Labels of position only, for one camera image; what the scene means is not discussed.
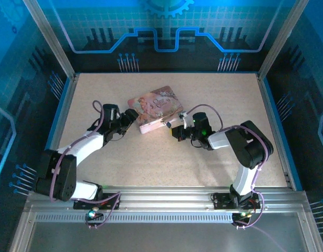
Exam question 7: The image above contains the pink printed tin box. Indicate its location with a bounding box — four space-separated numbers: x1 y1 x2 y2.
127 85 184 135

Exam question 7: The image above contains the blue table edge trim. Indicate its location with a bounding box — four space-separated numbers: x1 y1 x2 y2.
43 77 73 156

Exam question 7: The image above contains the small lit controller board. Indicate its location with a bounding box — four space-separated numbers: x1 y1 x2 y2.
85 207 104 221
232 209 254 224

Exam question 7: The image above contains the grey metal front panel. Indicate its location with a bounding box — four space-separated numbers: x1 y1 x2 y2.
26 222 309 252

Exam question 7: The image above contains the aluminium table side rail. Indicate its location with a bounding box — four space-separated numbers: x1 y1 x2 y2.
44 73 80 157
256 73 296 190

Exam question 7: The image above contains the aluminium mounting rail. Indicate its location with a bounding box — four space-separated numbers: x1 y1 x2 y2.
27 185 309 214

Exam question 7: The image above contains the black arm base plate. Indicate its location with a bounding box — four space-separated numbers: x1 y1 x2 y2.
210 191 262 211
72 192 122 211

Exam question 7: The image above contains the slotted grey cable duct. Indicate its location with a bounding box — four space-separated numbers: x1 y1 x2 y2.
34 213 242 224

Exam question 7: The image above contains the aluminium frame post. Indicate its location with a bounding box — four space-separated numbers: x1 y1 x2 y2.
257 0 310 79
22 0 77 79

